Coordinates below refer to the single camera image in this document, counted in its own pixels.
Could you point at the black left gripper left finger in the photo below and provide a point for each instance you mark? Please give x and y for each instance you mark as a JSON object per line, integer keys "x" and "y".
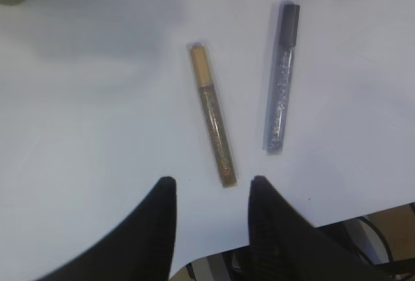
{"x": 141, "y": 247}

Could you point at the gold glitter glue pen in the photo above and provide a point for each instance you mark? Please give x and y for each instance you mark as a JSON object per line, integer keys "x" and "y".
{"x": 212, "y": 114}

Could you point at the silver blue glitter glue pen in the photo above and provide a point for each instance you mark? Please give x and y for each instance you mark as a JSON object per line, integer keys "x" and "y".
{"x": 281, "y": 68}

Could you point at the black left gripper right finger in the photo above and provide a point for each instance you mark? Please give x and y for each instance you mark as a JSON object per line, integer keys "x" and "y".
{"x": 284, "y": 246}

